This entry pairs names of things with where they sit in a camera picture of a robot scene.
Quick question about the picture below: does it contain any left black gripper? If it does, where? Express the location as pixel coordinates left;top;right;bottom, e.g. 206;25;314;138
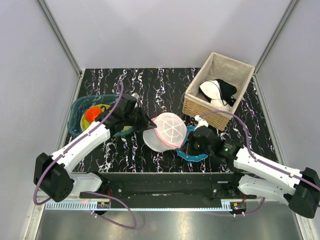
124;104;157;132

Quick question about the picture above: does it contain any white mesh laundry bag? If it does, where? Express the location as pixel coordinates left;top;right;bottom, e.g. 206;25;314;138
142;112;187;153

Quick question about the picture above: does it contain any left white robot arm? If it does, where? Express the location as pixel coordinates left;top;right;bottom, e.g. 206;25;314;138
33;93;157;203

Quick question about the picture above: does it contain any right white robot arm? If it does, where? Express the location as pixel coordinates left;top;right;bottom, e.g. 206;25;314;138
181;126;320;219

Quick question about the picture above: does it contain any white bra in basket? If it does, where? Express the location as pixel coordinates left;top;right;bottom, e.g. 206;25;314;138
199;80;231;111

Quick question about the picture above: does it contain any black bra in basket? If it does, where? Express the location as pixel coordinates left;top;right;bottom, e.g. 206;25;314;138
216;79;237;107

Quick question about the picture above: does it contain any blue polka dot plate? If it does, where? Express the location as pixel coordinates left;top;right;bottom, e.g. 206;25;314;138
175;126;209;162

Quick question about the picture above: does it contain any orange cup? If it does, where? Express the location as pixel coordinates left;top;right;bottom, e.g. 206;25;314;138
84;106;102;122

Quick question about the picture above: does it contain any yellow-green plate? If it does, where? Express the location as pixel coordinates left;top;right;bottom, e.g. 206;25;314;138
80;104;134;136

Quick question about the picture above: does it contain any wicker basket with liner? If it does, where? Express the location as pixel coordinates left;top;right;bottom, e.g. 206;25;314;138
182;52;255;131

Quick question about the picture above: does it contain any teal plastic bin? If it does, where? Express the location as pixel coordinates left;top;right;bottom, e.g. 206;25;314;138
67;93;136;137

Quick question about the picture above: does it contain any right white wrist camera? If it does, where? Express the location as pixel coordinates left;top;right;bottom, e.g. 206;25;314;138
194;115;209;130

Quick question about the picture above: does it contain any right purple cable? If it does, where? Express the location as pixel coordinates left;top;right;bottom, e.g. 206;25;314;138
198;111;320;218

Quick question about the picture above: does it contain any purple cable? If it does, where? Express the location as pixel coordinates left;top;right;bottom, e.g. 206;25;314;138
32;79;138;230
198;111;320;218

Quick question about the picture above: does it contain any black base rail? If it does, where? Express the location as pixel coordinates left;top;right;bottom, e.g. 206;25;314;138
79;171;258;201

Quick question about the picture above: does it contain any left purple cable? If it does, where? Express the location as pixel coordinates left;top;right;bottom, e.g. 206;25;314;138
32;79;138;230

